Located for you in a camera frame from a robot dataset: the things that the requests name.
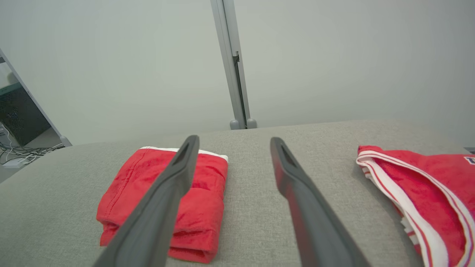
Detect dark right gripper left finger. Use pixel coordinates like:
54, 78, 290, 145
93, 135, 200, 267

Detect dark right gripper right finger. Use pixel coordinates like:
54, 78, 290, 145
270, 137, 371, 267

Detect red shorts with white stripe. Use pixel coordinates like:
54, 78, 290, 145
96, 146, 229, 264

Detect red shirt with white sleeves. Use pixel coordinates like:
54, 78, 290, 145
356, 145, 475, 267

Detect black computer case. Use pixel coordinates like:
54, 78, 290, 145
0, 83, 52, 146

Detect tangled floor cables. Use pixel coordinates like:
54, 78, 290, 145
0, 143, 65, 169

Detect grey partition post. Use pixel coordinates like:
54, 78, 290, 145
210, 0, 257, 130

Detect grey partition frame with foot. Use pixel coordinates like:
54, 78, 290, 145
0, 48, 73, 147

